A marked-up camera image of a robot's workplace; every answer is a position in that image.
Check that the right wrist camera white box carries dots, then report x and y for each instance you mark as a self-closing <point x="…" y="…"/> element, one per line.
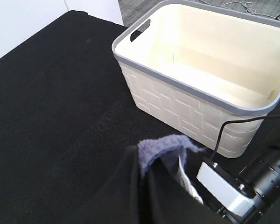
<point x="223" y="191"/>

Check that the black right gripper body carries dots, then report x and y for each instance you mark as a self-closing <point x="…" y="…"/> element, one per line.
<point x="254" y="214"/>

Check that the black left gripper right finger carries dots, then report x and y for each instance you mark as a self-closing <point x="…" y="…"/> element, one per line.
<point x="166" y="202"/>

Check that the cream basket with grey rim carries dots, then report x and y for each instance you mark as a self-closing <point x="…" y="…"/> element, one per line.
<point x="195" y="66"/>

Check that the grey-blue towel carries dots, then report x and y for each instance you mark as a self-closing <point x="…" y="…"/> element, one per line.
<point x="172" y="151"/>

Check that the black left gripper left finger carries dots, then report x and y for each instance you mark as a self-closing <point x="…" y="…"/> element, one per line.
<point x="117" y="201"/>

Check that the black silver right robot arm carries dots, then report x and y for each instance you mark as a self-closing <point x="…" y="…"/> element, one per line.
<point x="262" y="172"/>

